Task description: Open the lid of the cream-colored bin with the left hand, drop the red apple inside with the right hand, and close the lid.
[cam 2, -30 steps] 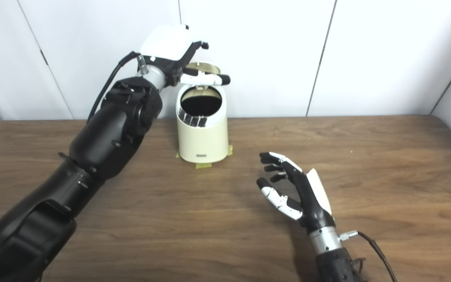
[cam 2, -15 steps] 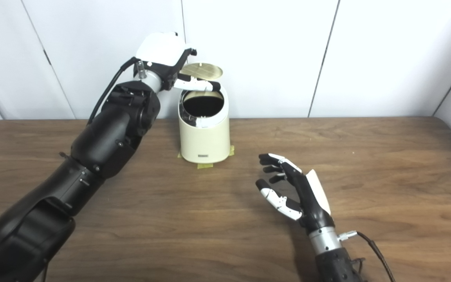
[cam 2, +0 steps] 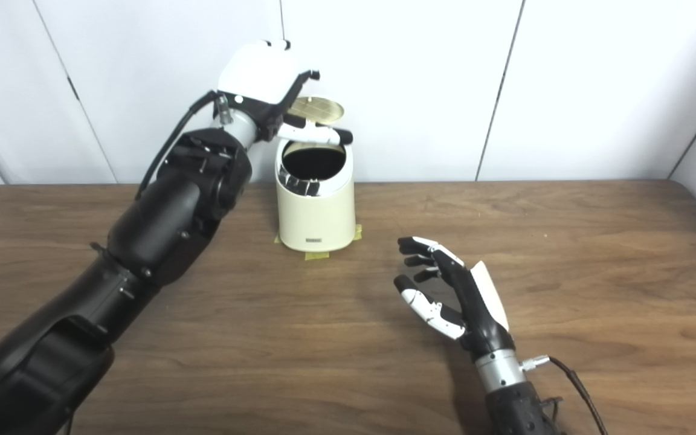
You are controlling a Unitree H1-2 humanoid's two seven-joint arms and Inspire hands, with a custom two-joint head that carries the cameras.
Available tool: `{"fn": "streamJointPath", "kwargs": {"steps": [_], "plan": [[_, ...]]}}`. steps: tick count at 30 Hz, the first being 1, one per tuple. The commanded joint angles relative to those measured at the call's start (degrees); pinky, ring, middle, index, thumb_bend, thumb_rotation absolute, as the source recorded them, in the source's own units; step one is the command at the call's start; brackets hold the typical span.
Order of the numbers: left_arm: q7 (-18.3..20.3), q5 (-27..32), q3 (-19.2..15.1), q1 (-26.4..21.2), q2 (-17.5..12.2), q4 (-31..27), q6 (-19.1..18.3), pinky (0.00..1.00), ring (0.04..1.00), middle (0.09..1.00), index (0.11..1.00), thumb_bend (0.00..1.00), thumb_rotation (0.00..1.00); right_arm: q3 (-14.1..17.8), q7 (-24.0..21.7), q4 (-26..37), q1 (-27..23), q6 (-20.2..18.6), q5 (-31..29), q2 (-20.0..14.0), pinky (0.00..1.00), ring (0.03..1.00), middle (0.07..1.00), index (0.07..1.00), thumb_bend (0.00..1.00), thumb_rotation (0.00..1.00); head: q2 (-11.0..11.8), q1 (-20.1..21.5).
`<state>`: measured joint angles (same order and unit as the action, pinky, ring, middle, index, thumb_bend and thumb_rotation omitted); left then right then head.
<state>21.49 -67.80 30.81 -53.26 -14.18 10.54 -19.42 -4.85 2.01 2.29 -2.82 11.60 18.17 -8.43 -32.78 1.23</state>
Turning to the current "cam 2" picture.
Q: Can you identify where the round cream bin lid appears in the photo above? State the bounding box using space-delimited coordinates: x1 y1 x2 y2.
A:
288 97 345 143

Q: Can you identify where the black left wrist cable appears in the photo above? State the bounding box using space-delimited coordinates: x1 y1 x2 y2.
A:
135 91 222 200

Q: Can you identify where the cream-colored bin body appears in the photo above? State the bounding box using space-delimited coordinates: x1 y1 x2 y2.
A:
275 136 356 253

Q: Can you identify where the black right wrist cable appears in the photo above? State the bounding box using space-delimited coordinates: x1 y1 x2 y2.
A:
520 355 608 435

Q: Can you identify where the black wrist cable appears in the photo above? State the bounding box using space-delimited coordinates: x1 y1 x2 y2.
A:
520 355 608 435
135 91 222 200

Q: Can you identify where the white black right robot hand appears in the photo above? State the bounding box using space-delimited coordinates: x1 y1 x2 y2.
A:
394 236 516 360

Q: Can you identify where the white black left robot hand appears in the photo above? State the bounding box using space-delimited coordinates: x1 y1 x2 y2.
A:
217 40 353 146

